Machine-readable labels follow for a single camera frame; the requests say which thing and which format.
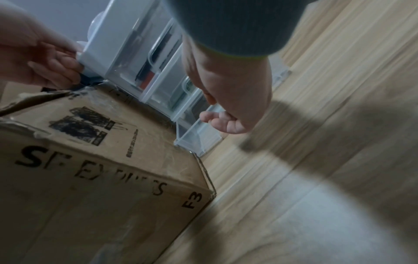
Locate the person's left hand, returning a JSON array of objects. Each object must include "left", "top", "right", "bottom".
[{"left": 0, "top": 0, "right": 86, "bottom": 90}]

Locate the person's right hand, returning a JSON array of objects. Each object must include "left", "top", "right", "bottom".
[{"left": 181, "top": 34, "right": 273, "bottom": 135}]

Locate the white plastic drawer organizer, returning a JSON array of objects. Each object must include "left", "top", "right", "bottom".
[{"left": 76, "top": 0, "right": 293, "bottom": 158}]

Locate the fat white marker orange cap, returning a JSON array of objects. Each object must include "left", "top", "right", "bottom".
[{"left": 133, "top": 69, "right": 158, "bottom": 89}]

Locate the taped brown cardboard box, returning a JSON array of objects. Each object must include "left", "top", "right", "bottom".
[{"left": 0, "top": 80, "right": 218, "bottom": 264}]

